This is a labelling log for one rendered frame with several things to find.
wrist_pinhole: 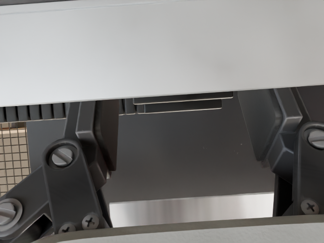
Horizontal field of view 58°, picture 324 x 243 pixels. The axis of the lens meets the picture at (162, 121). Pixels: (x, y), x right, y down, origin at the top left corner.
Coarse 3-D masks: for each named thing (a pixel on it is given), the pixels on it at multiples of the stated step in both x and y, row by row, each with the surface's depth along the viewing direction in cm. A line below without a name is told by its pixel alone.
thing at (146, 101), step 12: (156, 96) 34; (168, 96) 34; (180, 96) 34; (192, 96) 34; (204, 96) 34; (216, 96) 34; (228, 96) 34; (144, 108) 35; (156, 108) 35; (168, 108) 35; (180, 108) 35; (192, 108) 35; (204, 108) 35; (216, 108) 36
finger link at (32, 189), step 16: (80, 112) 9; (96, 112) 9; (112, 112) 12; (80, 128) 9; (96, 128) 9; (112, 128) 11; (80, 144) 10; (96, 144) 9; (112, 144) 11; (96, 160) 9; (112, 160) 11; (32, 176) 9; (96, 176) 10; (16, 192) 9; (32, 192) 9; (0, 208) 8; (16, 208) 8; (32, 208) 8; (48, 208) 9; (0, 224) 8; (16, 224) 8; (48, 224) 9
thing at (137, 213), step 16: (272, 192) 17; (112, 208) 17; (128, 208) 17; (144, 208) 17; (160, 208) 17; (176, 208) 17; (192, 208) 17; (208, 208) 17; (224, 208) 17; (240, 208) 17; (256, 208) 17; (272, 208) 17; (112, 224) 17; (128, 224) 17; (144, 224) 17
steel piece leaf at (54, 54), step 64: (128, 0) 6; (192, 0) 6; (256, 0) 6; (320, 0) 6; (0, 64) 6; (64, 64) 6; (128, 64) 6; (192, 64) 6; (256, 64) 6; (320, 64) 6
